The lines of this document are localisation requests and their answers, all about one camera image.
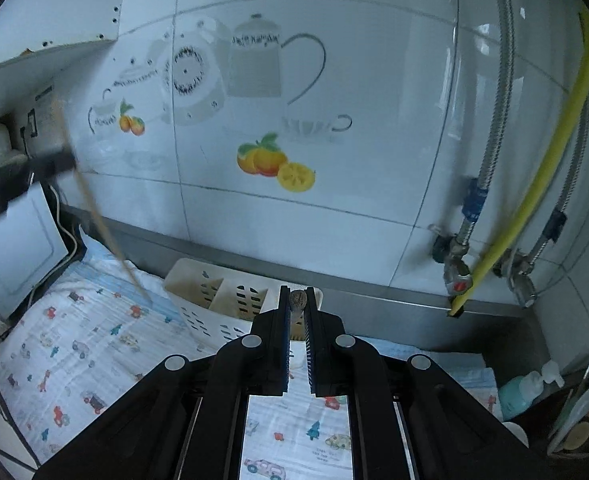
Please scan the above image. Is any metal valve with red knob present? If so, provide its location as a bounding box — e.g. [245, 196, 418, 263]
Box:
[431, 232, 476, 297]

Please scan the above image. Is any long braided metal hose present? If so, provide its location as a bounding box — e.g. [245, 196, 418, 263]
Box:
[454, 0, 517, 261]

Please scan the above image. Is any yellow hose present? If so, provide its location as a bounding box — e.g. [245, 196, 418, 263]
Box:
[447, 7, 589, 319]

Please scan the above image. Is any short braided metal hose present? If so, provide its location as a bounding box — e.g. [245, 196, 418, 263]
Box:
[527, 100, 589, 266]

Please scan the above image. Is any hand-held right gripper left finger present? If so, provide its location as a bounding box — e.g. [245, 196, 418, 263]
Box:
[34, 285, 292, 480]

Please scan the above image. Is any white plastic utensil holder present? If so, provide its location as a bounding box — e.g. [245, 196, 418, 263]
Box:
[163, 258, 307, 356]

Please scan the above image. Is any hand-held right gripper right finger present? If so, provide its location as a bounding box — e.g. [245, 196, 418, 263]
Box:
[305, 286, 562, 480]

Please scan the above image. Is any white bowl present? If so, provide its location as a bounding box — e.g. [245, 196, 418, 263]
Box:
[501, 421, 531, 450]

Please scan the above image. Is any white appliance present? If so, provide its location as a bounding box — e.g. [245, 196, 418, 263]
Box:
[0, 180, 70, 321]

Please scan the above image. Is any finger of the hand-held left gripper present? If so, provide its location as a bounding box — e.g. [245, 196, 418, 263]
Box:
[26, 151, 78, 182]

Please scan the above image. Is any white wall cabinet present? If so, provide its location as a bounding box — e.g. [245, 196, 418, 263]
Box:
[0, 0, 131, 88]

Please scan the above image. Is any white cable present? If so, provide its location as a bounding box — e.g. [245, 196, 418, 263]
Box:
[26, 237, 81, 308]

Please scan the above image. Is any blue soap dispenser bottle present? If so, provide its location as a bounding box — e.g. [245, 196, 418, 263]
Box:
[499, 360, 566, 422]

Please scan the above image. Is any printed white blanket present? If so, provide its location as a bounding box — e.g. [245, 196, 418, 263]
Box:
[0, 232, 500, 480]

